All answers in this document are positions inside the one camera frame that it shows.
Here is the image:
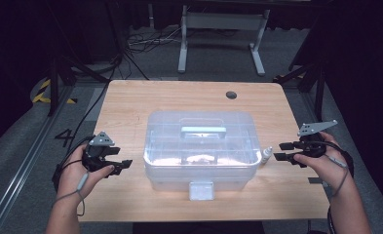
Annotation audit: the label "black metal stand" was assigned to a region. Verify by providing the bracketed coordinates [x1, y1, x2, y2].
[47, 55, 110, 117]
[273, 62, 326, 121]

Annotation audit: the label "grey left wrist strap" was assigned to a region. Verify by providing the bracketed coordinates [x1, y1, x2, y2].
[56, 172, 90, 217]

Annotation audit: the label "small white bottle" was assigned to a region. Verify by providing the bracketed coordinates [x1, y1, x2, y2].
[260, 146, 274, 165]

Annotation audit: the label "grey right wrist strap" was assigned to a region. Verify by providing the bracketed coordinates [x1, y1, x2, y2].
[325, 154, 351, 198]

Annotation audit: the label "clear plastic storage box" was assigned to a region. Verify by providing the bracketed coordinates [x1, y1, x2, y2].
[142, 110, 262, 202]

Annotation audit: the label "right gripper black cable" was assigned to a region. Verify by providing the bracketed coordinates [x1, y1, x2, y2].
[320, 139, 357, 234]

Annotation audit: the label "grey metal desk frame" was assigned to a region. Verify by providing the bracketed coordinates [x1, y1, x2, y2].
[177, 4, 271, 77]

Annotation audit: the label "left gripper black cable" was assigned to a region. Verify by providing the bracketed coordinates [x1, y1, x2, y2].
[51, 58, 123, 193]

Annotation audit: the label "yellow black floor tape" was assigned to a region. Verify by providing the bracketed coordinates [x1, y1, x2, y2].
[32, 78, 78, 105]

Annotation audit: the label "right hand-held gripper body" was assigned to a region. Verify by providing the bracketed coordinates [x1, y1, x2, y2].
[296, 119, 338, 159]

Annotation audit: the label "bundle of floor cables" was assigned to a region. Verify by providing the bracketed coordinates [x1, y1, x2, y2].
[125, 25, 183, 55]

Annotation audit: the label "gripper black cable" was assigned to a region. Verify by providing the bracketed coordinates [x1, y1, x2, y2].
[320, 139, 357, 234]
[51, 58, 123, 193]

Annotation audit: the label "person's left hand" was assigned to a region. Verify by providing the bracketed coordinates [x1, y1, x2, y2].
[56, 144, 115, 202]

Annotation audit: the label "person's right hand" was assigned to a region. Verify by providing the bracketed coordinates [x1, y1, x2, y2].
[292, 131, 356, 196]

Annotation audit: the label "grey wrist strap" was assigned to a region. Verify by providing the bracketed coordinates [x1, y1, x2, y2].
[325, 154, 351, 198]
[56, 172, 90, 217]

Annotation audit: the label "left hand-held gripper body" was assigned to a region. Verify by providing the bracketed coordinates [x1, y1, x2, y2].
[81, 131, 116, 174]

